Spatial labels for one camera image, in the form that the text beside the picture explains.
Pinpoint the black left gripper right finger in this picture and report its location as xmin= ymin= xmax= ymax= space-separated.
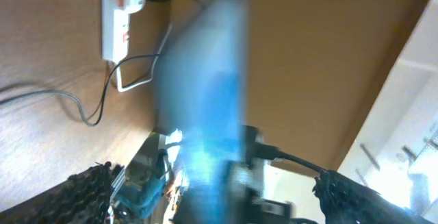
xmin=313 ymin=170 xmax=432 ymax=224

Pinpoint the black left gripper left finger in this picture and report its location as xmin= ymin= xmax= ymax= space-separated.
xmin=1 ymin=162 xmax=125 ymax=223

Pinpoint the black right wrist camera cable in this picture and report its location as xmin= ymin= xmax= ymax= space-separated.
xmin=255 ymin=141 xmax=326 ymax=175

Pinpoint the black charger cable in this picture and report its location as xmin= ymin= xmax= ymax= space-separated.
xmin=0 ymin=0 xmax=206 ymax=127

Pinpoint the white power strip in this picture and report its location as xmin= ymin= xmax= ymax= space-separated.
xmin=101 ymin=0 xmax=129 ymax=63

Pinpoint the white power strip cord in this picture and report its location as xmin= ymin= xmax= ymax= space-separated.
xmin=115 ymin=23 xmax=172 ymax=93

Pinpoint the blue Galaxy smartphone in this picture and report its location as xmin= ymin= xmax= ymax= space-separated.
xmin=154 ymin=0 xmax=248 ymax=223

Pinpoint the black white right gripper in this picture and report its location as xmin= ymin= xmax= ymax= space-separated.
xmin=226 ymin=125 xmax=292 ymax=224

